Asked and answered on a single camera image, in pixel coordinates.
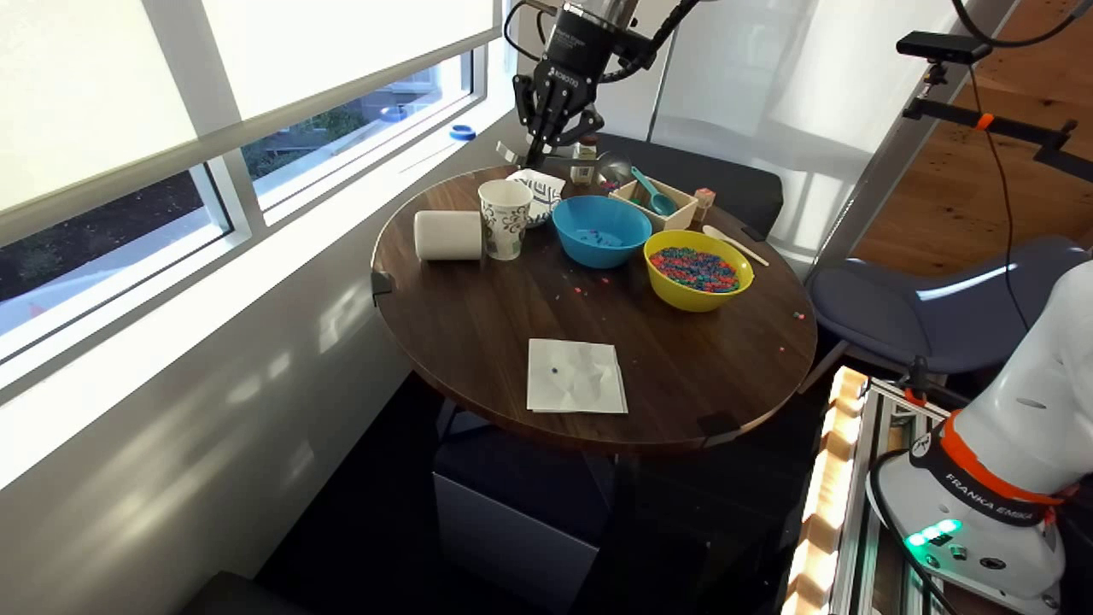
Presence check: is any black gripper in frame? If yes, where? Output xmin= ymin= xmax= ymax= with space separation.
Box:
xmin=510 ymin=3 xmax=642 ymax=172

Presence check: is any silver metal ladle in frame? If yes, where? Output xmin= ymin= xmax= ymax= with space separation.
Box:
xmin=521 ymin=134 xmax=639 ymax=196

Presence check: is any blue bowl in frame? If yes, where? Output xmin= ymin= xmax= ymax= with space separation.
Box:
xmin=549 ymin=191 xmax=654 ymax=275

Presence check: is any yellow bowl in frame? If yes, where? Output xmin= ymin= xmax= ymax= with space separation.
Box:
xmin=639 ymin=229 xmax=758 ymax=314

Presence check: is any glass jar brown lid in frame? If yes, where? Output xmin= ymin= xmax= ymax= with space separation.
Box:
xmin=567 ymin=138 xmax=600 ymax=187

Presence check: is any white mug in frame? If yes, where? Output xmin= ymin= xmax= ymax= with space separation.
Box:
xmin=475 ymin=177 xmax=536 ymax=266

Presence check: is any teal plastic scoop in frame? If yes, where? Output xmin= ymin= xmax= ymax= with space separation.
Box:
xmin=626 ymin=164 xmax=683 ymax=220

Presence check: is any light wooden box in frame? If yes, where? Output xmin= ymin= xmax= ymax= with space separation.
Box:
xmin=606 ymin=176 xmax=700 ymax=237

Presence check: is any white paper roll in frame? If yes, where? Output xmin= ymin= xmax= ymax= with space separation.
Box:
xmin=411 ymin=210 xmax=485 ymax=266

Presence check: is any small wooden toy block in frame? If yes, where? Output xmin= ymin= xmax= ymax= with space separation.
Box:
xmin=686 ymin=185 xmax=719 ymax=227

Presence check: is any colourful pebbles pile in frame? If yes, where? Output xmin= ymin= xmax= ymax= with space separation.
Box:
xmin=648 ymin=242 xmax=744 ymax=298

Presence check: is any large wooden spoon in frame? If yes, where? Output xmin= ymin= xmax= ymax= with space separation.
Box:
xmin=700 ymin=224 xmax=771 ymax=270

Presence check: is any white paper napkin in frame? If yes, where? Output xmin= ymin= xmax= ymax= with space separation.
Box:
xmin=521 ymin=335 xmax=631 ymax=418

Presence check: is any white framed window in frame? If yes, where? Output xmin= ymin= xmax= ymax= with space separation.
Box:
xmin=0 ymin=0 xmax=519 ymax=398

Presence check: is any grey cabinet under table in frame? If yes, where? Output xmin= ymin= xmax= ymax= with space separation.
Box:
xmin=426 ymin=398 xmax=606 ymax=615

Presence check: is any black camera on stand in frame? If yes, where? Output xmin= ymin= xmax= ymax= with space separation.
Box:
xmin=892 ymin=0 xmax=1093 ymax=185

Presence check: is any aluminium frame with wood blocks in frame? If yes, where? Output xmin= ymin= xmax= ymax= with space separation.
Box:
xmin=781 ymin=364 xmax=949 ymax=615

